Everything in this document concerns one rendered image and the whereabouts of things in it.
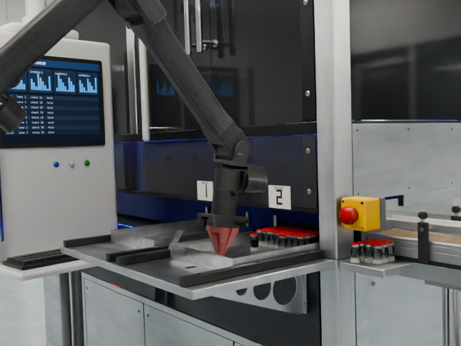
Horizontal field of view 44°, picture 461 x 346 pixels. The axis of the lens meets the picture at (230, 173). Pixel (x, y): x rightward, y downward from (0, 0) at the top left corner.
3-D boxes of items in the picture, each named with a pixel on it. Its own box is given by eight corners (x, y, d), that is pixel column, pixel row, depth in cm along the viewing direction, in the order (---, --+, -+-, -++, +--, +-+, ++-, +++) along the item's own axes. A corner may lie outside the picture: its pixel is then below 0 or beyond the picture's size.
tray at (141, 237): (204, 228, 191) (203, 217, 191) (253, 237, 171) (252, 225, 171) (111, 241, 171) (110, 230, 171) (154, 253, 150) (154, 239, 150)
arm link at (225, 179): (210, 163, 130) (225, 163, 125) (234, 166, 134) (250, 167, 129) (208, 193, 129) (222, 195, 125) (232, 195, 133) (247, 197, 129)
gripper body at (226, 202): (249, 225, 129) (252, 193, 129) (213, 223, 123) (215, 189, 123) (232, 222, 134) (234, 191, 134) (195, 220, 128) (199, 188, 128)
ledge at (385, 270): (376, 260, 142) (376, 252, 142) (422, 268, 132) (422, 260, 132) (339, 269, 133) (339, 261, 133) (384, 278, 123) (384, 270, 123)
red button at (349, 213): (348, 222, 131) (348, 204, 130) (361, 224, 127) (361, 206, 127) (337, 224, 128) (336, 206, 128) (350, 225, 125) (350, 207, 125)
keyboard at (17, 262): (110, 246, 207) (110, 239, 207) (133, 250, 197) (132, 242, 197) (2, 265, 178) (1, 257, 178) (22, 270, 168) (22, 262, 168)
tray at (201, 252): (270, 240, 164) (270, 228, 164) (339, 252, 144) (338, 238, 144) (170, 257, 144) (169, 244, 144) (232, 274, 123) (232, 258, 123)
